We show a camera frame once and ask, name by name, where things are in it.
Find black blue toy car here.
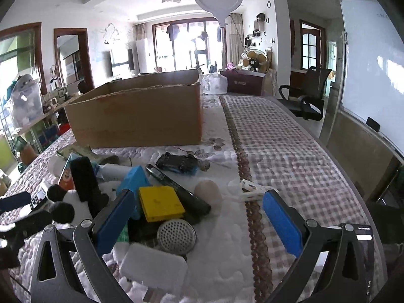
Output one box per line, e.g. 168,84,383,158
155,152,199,175

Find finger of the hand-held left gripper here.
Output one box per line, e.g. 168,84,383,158
0,210,53,249
0,192,32,213

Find black white panda plush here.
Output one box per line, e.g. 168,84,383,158
47,183,109,225

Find round perforated metal lid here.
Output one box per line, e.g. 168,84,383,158
157,219,197,255

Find brown cardboard box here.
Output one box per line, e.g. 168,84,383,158
64,69,203,148

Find wooden door with panes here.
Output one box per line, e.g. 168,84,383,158
300,20,325,70

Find blue rectangular box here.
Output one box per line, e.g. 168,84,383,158
116,165,151,220

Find clear plastic container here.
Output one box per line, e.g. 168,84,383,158
201,72,228,95

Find maroon cardboard box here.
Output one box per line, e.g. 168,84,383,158
220,70,267,97

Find wooden framed doorway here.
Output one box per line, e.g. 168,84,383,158
53,28,95,93

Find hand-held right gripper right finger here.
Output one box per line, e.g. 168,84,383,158
263,189,368,303

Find yellow sponge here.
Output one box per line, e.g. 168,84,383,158
139,186,186,223

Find orange snack packet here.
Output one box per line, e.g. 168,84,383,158
58,153,77,190

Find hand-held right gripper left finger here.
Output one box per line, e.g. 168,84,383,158
30,189,139,303

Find white tall cabinet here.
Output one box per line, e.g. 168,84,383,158
136,38,157,74

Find quilted leaf-print bedspread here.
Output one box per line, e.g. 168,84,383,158
0,93,386,303

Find white spray bottle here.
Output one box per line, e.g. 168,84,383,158
94,163,133,181

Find standing electric fan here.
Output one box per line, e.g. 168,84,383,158
240,50,269,74

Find black marker pen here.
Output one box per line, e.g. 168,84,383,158
146,163,211,218

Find black office chair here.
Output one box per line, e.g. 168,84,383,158
278,66,333,121

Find pale pink smooth stone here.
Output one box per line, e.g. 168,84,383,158
194,179,222,205

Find white plastic clothespin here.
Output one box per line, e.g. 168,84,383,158
240,179,278,202

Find flat screen television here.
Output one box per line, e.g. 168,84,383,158
110,49,136,77

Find black white wall shelves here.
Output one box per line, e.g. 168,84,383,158
244,13,266,47

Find clear plastic storage bin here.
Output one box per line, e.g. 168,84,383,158
8,74,44,128

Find white whiteboard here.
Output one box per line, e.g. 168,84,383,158
339,0,404,160

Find green yellow flat packet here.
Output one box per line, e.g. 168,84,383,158
57,143,102,162

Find white rounded plastic case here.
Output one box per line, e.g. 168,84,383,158
121,243,189,294

